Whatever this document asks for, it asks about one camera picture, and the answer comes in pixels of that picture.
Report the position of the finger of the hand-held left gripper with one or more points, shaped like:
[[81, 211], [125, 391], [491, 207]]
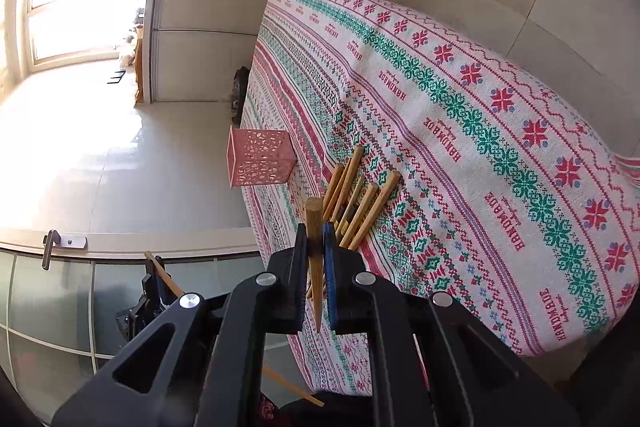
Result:
[[152, 284]]

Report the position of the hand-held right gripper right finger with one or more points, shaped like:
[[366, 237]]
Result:
[[329, 257]]

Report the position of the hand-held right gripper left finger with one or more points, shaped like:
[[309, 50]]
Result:
[[292, 267]]

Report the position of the light wooden chopstick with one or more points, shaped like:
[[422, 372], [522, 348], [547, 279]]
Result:
[[315, 227], [165, 274]]

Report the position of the pile of wooden chopsticks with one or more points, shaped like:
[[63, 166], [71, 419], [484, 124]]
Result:
[[370, 212]]

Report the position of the pink perforated utensil holder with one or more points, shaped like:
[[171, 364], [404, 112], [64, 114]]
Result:
[[260, 157]]

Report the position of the frosted glass door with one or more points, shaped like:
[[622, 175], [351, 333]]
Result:
[[50, 307]]

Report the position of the patterned red green tablecloth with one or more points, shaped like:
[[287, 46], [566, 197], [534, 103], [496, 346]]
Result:
[[450, 157]]

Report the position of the dark object beside table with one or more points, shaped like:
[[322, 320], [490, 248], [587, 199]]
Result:
[[241, 94]]

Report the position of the small black floor items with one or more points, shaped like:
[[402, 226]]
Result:
[[116, 78]]

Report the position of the wooden cabinet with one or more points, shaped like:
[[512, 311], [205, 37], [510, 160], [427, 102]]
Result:
[[141, 67]]

